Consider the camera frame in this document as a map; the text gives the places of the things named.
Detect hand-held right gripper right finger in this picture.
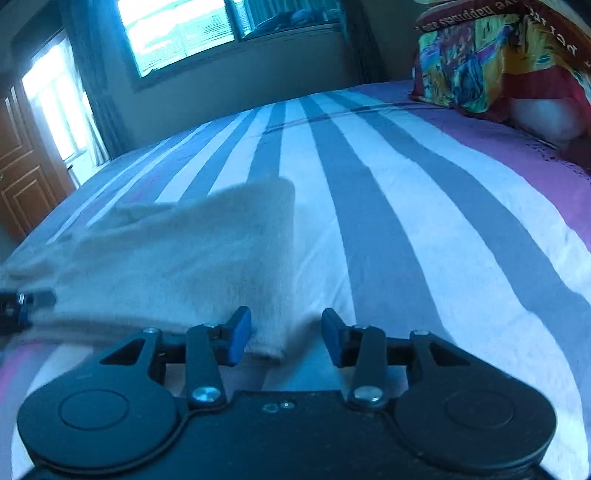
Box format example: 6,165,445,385
321,308,462,409

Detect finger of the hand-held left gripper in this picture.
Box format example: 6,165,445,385
0,288,57,337

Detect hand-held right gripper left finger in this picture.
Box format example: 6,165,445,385
99,306,253,409

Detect grey pants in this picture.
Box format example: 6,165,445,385
0,178,297,361

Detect wooden panel door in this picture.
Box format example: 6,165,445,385
0,85,78,244

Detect striped purple bed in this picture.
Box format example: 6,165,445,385
0,78,591,480

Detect bright balcony window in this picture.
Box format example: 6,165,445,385
20,33,110,164

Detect dark grey curtain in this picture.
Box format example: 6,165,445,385
344,0,387,85
59,0,136,158

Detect white pillow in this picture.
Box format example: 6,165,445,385
508,96,586,145

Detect sliding glass window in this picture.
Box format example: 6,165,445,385
115,0,348,92

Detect colourful printed blanket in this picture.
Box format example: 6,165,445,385
409,0,591,160

